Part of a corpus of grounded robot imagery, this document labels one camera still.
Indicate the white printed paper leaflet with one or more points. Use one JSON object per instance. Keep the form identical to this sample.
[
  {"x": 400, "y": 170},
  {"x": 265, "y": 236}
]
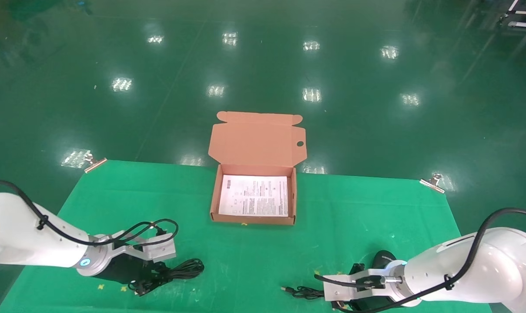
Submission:
[{"x": 254, "y": 195}]

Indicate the open brown cardboard box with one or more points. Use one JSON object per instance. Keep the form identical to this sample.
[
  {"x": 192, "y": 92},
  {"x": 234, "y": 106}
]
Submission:
[{"x": 256, "y": 143}]

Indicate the metal binder clip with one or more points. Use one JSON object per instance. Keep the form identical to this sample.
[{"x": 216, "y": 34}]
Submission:
[
  {"x": 432, "y": 184},
  {"x": 95, "y": 165}
]

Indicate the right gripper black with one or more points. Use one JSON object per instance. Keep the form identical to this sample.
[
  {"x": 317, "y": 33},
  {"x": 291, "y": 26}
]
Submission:
[{"x": 371, "y": 302}]

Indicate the green table cloth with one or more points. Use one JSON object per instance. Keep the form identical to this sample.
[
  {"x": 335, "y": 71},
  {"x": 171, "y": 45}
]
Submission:
[{"x": 254, "y": 261}]

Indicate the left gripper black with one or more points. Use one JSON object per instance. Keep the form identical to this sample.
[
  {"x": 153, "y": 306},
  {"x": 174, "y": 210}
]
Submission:
[{"x": 119, "y": 267}]

